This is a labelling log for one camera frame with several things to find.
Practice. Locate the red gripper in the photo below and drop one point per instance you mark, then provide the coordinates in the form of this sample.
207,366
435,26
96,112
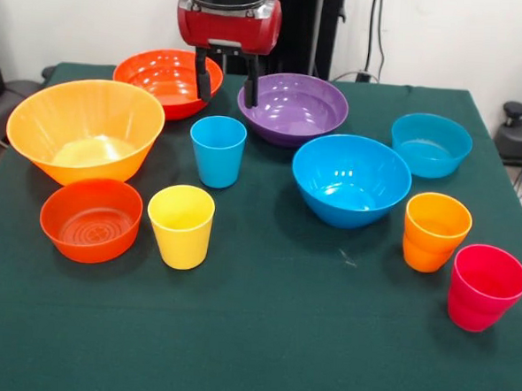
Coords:
229,29

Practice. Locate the yellow cup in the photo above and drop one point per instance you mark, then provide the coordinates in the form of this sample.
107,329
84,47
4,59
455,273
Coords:
180,239

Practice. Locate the small red bowl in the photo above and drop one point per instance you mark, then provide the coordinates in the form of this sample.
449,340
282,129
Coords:
90,234

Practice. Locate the large red bowl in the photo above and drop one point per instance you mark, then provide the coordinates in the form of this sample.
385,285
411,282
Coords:
162,78

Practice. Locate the blue cup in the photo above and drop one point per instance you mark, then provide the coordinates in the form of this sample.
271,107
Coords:
216,157

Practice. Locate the purple bowl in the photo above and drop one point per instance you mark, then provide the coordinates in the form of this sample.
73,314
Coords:
301,114

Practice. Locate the large orange bowl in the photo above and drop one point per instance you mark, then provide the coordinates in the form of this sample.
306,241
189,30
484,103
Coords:
83,122

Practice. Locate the large blue bowl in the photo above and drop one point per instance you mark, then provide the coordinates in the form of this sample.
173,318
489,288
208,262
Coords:
349,196

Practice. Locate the small blue bowl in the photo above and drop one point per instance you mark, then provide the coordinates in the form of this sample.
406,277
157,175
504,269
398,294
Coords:
429,157

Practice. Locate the dark green tablecloth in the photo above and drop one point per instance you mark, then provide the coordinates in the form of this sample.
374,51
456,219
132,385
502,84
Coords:
252,337

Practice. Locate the orange cup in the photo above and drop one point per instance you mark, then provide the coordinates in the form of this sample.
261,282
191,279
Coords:
431,246

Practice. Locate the pink cup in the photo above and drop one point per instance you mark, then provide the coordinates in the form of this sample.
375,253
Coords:
481,297

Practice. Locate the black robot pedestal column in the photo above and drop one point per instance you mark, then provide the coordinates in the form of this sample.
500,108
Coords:
302,29

